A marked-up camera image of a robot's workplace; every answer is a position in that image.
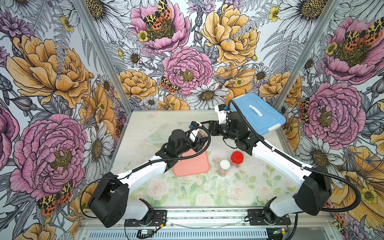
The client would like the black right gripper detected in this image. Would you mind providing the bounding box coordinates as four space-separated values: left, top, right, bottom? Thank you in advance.
200 119 239 141

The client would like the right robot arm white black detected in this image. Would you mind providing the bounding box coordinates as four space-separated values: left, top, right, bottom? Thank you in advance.
209 110 332 220

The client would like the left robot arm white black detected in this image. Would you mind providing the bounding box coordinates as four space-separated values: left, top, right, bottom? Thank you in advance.
87 126 211 228

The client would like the white lid candy jar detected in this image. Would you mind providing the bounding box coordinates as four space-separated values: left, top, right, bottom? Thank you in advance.
217 160 231 177

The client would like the red lid candy jar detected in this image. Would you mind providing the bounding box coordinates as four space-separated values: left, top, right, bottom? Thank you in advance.
230 151 244 168

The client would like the pink plastic tray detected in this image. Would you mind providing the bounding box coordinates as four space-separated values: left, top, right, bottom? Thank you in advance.
173 152 210 177

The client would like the blue lid storage box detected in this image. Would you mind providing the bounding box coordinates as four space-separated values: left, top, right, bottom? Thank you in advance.
234 93 286 135

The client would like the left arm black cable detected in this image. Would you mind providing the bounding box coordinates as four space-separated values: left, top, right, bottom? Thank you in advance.
79 125 212 219

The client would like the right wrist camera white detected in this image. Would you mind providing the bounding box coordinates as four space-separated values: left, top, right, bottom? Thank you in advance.
215 104 228 125

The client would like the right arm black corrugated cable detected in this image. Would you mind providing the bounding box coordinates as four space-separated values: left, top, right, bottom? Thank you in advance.
227 99 362 213

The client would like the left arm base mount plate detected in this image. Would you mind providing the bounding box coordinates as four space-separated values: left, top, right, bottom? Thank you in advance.
123 199 168 227

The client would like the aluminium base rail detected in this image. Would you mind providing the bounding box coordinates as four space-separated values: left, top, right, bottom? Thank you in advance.
76 207 343 240

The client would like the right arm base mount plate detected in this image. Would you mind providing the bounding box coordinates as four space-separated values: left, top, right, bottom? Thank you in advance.
244 197 291 226

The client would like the aluminium corner post right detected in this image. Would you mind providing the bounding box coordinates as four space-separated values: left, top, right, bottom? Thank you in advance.
273 0 341 110

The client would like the aluminium corner post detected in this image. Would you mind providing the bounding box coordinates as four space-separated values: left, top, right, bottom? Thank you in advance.
273 0 341 110
74 1 133 117

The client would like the aluminium corner post left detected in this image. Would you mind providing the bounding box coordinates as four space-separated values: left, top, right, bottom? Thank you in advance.
74 1 133 117

